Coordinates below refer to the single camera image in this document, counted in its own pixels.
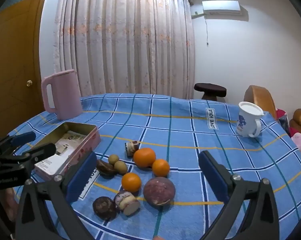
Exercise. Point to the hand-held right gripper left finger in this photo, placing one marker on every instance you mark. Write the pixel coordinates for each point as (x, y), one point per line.
(83, 177)

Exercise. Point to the pink floral curtain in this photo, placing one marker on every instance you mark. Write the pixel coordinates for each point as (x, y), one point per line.
(120, 42)

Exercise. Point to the wooden chair back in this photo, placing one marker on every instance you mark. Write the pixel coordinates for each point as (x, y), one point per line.
(260, 97)

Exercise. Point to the printed paper leaflet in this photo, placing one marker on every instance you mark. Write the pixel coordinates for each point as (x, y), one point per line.
(70, 140)

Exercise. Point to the white paper packet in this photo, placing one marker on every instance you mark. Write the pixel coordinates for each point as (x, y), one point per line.
(51, 165)

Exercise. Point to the dark brown round fruit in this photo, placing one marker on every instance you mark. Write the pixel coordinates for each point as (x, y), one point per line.
(104, 208)

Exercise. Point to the dark round stool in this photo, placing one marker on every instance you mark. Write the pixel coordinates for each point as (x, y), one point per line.
(210, 88)

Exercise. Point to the white air conditioner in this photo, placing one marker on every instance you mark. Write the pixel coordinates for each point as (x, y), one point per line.
(221, 8)

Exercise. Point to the dark brown oblong fruit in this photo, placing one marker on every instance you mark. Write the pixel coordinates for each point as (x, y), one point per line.
(105, 168)

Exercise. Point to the wooden door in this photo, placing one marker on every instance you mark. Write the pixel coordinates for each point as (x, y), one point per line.
(13, 67)

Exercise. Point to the brass door knob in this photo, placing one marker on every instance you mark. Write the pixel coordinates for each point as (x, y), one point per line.
(29, 83)

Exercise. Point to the small orange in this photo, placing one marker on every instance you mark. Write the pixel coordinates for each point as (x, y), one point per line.
(161, 168)
(131, 182)

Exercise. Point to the small brown-capped jar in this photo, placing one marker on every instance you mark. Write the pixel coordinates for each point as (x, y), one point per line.
(131, 148)

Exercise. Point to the pink plastic jug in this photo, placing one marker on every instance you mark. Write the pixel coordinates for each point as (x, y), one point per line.
(65, 95)

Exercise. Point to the large cut taro piece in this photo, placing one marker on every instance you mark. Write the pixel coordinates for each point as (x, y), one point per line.
(125, 201)

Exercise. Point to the white mug with blue print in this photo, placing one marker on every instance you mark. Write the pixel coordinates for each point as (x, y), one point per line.
(248, 120)

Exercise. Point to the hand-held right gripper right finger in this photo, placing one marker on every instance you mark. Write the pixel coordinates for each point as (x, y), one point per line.
(213, 177)

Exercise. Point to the purple round fruit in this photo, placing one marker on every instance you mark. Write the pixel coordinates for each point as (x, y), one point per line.
(159, 190)

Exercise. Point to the pink metal tin box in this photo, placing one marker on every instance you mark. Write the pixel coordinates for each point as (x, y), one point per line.
(86, 143)

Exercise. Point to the blue checked tablecloth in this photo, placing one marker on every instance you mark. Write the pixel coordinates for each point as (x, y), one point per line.
(180, 135)

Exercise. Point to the large orange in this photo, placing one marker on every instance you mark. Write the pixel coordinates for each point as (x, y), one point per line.
(144, 157)

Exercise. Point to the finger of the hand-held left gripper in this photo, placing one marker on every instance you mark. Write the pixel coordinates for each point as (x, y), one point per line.
(23, 136)
(41, 152)

